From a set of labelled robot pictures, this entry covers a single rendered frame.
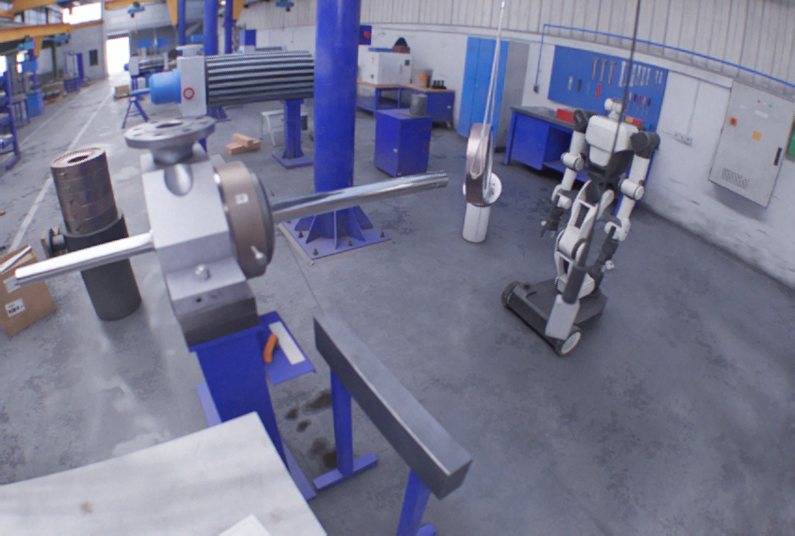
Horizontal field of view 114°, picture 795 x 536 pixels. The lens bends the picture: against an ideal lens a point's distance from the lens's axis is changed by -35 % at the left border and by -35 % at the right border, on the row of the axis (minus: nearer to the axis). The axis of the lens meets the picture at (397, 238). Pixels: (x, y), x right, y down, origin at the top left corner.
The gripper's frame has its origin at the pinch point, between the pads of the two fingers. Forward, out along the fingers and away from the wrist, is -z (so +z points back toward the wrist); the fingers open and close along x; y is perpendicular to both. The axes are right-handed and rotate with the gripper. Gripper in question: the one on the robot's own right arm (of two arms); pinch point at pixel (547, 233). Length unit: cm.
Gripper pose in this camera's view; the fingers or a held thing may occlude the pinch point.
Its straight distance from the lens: 261.6
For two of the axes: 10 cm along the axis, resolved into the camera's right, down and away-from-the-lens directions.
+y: 4.6, 4.5, -7.6
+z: 2.4, -8.9, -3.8
